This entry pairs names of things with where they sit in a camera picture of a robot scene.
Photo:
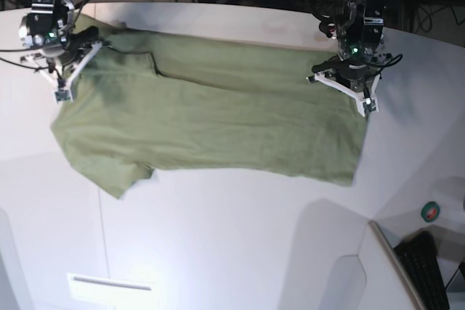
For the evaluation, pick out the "green t-shirt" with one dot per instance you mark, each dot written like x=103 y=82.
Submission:
x=158 y=101

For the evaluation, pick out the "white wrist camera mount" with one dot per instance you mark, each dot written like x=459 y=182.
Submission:
x=61 y=67
x=364 y=93

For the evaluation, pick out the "black keyboard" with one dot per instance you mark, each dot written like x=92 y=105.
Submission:
x=418 y=255

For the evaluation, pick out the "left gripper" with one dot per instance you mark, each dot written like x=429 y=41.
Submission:
x=351 y=74

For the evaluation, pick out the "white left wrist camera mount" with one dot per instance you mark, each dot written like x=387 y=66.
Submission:
x=364 y=93

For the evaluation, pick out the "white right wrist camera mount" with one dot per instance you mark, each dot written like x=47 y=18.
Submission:
x=61 y=67

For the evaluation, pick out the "green tape roll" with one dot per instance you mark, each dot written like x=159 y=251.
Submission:
x=430 y=212

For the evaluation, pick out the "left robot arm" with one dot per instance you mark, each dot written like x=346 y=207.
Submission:
x=358 y=26

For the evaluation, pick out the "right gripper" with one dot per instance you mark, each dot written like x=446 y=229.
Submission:
x=40 y=30

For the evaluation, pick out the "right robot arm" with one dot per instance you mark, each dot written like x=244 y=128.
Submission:
x=59 y=8

